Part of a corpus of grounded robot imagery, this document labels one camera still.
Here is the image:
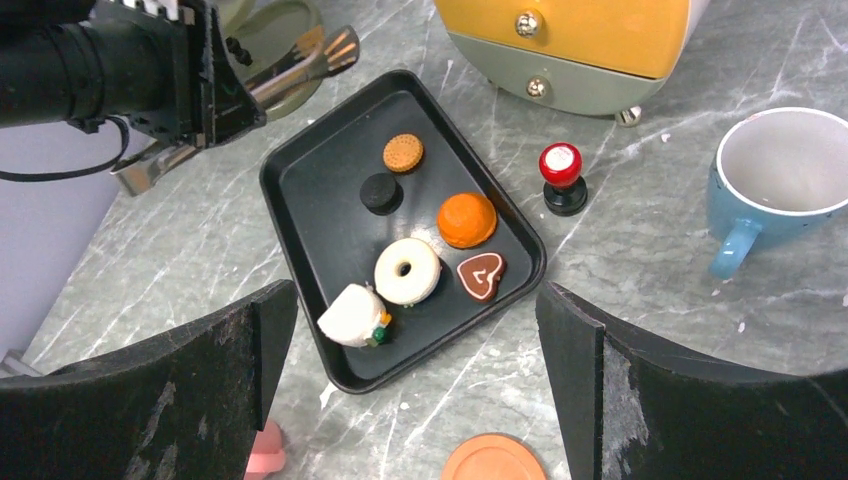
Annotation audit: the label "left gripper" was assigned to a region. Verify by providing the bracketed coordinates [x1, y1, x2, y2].
[1, 1, 266, 147]

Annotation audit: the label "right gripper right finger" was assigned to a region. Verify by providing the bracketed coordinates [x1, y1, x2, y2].
[535, 283, 847, 479]

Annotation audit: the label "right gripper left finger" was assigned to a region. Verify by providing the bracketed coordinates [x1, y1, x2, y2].
[1, 280, 298, 479]

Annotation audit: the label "metal food tongs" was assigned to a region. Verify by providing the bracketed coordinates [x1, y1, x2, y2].
[110, 25, 360, 196]

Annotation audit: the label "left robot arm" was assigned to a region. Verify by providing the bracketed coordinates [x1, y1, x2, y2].
[1, 1, 266, 149]

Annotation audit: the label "green three-tier serving stand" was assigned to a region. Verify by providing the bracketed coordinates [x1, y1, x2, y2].
[214, 0, 322, 89]

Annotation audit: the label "pink mug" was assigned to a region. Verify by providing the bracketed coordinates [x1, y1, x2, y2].
[244, 419, 286, 480]

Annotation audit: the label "orange round coaster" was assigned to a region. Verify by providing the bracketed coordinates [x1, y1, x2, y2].
[440, 433, 548, 480]

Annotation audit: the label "black round cookie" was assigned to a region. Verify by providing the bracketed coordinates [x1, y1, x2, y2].
[359, 173, 403, 215]

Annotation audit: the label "tan round biscuit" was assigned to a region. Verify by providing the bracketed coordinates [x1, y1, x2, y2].
[382, 133, 424, 173]

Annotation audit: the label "brown heart cookie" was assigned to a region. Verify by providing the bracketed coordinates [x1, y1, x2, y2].
[456, 252, 506, 302]

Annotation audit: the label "black rectangular baking tray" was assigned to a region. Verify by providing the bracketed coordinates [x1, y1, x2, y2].
[259, 70, 547, 394]

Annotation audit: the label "white glazed donut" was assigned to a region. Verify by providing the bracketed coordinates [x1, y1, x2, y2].
[374, 238, 441, 306]

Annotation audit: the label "orange round bun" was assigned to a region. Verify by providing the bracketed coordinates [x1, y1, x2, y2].
[437, 192, 498, 249]

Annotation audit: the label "red and black stamp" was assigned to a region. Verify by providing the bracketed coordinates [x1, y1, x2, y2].
[538, 142, 588, 217]

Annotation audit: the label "blue mug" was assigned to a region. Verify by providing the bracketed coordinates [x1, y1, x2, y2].
[706, 107, 847, 279]

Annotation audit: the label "round three-drawer mini cabinet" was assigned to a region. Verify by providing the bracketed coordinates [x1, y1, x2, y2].
[435, 0, 708, 127]

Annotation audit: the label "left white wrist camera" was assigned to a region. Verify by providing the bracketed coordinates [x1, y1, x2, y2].
[121, 0, 180, 21]

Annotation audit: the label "aluminium frame rail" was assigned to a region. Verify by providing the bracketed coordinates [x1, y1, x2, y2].
[0, 350, 42, 379]

